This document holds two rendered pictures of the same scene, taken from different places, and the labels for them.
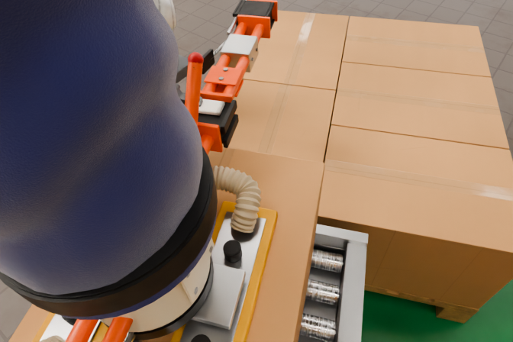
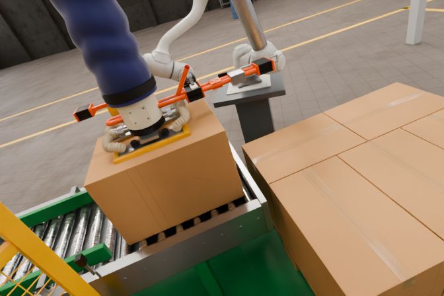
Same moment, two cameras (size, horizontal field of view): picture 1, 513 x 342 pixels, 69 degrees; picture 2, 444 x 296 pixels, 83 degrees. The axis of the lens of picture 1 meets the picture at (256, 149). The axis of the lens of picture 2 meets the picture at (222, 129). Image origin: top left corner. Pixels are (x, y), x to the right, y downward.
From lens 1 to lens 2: 0.93 m
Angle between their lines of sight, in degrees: 51
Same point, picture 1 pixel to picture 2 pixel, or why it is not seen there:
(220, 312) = (143, 139)
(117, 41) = (94, 41)
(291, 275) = (170, 148)
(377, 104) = (384, 161)
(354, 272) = (243, 209)
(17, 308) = not seen: hidden behind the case
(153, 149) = (106, 65)
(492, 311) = not seen: outside the picture
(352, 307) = (224, 217)
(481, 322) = not seen: outside the picture
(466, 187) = (370, 238)
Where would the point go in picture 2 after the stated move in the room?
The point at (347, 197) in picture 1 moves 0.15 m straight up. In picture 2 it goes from (292, 189) to (288, 166)
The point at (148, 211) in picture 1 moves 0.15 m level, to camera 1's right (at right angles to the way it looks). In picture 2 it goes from (104, 78) to (113, 86)
